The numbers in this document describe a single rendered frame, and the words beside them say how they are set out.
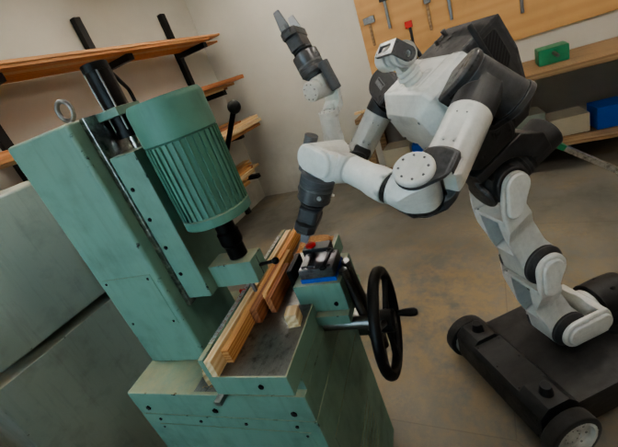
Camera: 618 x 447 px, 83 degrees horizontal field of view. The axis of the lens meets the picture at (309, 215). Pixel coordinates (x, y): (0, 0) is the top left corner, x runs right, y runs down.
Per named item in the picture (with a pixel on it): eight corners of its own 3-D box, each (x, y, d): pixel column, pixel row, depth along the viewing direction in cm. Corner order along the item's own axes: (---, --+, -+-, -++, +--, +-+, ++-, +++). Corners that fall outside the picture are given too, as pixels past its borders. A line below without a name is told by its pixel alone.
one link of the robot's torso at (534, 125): (536, 141, 116) (512, 102, 109) (573, 146, 104) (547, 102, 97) (475, 202, 118) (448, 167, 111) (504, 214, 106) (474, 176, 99)
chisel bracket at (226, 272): (261, 287, 93) (249, 261, 90) (219, 292, 99) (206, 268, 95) (271, 270, 100) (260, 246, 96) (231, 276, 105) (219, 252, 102)
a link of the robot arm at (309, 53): (311, 25, 117) (327, 58, 119) (289, 42, 122) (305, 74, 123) (295, 20, 106) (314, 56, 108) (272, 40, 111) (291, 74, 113)
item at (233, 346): (234, 362, 84) (227, 350, 82) (227, 362, 84) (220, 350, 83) (303, 231, 136) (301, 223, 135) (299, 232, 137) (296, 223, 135)
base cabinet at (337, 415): (388, 569, 110) (318, 425, 83) (234, 537, 132) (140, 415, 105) (394, 429, 148) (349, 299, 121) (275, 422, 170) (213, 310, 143)
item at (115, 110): (130, 136, 81) (89, 60, 74) (107, 144, 84) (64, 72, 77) (152, 127, 88) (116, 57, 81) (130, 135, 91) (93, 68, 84)
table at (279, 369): (336, 398, 73) (327, 378, 71) (217, 395, 84) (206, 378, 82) (369, 243, 124) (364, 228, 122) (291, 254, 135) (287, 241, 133)
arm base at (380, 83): (392, 109, 126) (406, 77, 121) (417, 120, 116) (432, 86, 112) (361, 97, 117) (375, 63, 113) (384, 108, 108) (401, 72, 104)
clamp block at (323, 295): (349, 311, 91) (339, 283, 88) (303, 314, 96) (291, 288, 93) (357, 276, 104) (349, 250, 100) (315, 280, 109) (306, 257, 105)
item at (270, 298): (277, 312, 96) (270, 298, 94) (271, 313, 96) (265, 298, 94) (294, 275, 110) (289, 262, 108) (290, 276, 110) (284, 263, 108)
